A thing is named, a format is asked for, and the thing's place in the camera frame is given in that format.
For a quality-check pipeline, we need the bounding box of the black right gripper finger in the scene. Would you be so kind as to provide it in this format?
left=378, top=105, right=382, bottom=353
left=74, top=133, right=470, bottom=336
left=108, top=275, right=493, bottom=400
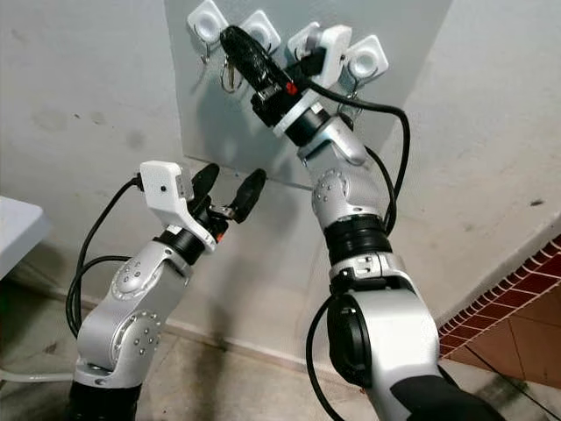
left=219, top=32, right=274, bottom=96
left=225, top=24, right=285, bottom=83

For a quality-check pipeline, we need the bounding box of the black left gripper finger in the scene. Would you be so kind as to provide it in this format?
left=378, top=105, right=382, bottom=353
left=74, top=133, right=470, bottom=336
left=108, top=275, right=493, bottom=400
left=191, top=163, right=221, bottom=199
left=231, top=168, right=267, bottom=223

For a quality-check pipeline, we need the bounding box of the white folding table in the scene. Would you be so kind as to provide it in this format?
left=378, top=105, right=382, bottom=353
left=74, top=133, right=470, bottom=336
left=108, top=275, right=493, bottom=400
left=0, top=195, right=52, bottom=384

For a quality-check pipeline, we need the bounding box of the white square wall hook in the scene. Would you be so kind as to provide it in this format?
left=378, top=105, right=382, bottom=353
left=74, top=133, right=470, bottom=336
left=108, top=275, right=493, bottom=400
left=240, top=10, right=282, bottom=50
left=287, top=21, right=322, bottom=62
left=186, top=0, right=230, bottom=64
left=345, top=34, right=390, bottom=86

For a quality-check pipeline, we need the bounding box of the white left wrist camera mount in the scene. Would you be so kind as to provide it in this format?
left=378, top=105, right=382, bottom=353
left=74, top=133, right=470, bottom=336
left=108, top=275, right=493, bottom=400
left=139, top=160, right=213, bottom=252

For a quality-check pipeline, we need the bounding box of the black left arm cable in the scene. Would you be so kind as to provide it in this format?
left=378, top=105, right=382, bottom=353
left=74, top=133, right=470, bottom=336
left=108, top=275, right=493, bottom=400
left=65, top=175, right=146, bottom=340

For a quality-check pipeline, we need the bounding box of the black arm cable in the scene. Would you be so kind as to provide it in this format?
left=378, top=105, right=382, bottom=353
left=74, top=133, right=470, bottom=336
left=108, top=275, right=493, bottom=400
left=305, top=293, right=353, bottom=421
left=65, top=175, right=146, bottom=340
left=302, top=54, right=412, bottom=234

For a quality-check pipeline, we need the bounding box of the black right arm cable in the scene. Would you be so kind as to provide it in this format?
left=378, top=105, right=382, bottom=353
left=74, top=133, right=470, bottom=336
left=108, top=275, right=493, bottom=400
left=302, top=54, right=412, bottom=234
left=305, top=293, right=353, bottom=421

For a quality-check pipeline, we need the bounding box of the grey wall board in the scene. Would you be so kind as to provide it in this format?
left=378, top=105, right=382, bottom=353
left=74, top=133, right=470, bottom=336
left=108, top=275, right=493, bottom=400
left=164, top=0, right=458, bottom=190

